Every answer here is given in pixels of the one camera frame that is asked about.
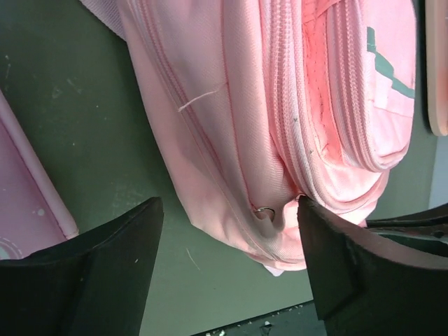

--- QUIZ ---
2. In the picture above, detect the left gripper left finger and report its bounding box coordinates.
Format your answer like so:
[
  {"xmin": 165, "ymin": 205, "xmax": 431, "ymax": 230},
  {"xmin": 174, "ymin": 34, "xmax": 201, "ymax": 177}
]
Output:
[{"xmin": 1, "ymin": 197, "xmax": 164, "ymax": 335}]

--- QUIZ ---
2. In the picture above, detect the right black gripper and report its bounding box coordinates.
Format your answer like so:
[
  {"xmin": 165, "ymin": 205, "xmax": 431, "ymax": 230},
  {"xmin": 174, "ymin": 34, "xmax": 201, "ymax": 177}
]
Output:
[{"xmin": 366, "ymin": 203, "xmax": 447, "ymax": 257}]

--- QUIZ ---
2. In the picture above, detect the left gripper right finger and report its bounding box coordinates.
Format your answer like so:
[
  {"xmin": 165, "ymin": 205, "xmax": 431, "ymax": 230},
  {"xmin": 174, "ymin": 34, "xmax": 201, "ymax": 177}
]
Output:
[{"xmin": 297, "ymin": 197, "xmax": 447, "ymax": 335}]

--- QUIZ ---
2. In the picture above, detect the purple cartoon pencil case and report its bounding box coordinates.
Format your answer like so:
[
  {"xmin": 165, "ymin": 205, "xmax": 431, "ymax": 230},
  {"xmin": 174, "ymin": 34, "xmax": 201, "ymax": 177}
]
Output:
[{"xmin": 0, "ymin": 96, "xmax": 78, "ymax": 260}]

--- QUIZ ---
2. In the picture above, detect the pink student backpack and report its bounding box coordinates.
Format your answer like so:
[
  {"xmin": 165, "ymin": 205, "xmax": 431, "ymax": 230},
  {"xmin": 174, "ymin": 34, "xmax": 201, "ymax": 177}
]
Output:
[{"xmin": 85, "ymin": 1, "xmax": 417, "ymax": 275}]

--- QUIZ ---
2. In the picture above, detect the pink three-tier shelf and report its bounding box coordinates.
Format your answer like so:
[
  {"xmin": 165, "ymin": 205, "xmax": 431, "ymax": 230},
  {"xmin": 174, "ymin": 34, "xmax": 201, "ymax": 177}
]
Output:
[{"xmin": 425, "ymin": 0, "xmax": 447, "ymax": 137}]

